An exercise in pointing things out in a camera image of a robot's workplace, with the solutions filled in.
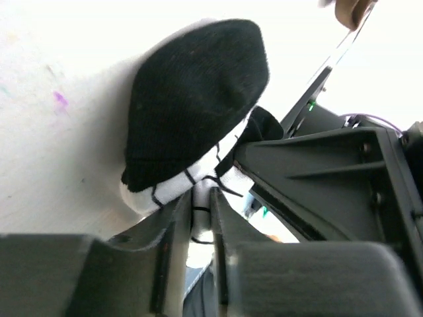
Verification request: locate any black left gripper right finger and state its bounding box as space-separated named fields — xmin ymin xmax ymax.
xmin=210 ymin=189 xmax=422 ymax=316

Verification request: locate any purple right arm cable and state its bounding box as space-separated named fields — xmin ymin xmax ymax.
xmin=340 ymin=112 xmax=403 ymax=136

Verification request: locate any white black striped sock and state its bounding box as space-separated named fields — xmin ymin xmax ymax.
xmin=120 ymin=19 xmax=284 ymax=244

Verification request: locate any brown striped sock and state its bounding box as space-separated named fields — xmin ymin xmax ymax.
xmin=334 ymin=0 xmax=375 ymax=31

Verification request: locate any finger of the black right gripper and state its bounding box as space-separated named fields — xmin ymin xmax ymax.
xmin=235 ymin=127 xmax=422 ymax=243

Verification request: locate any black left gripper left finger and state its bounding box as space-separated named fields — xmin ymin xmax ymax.
xmin=1 ymin=193 xmax=191 ymax=316

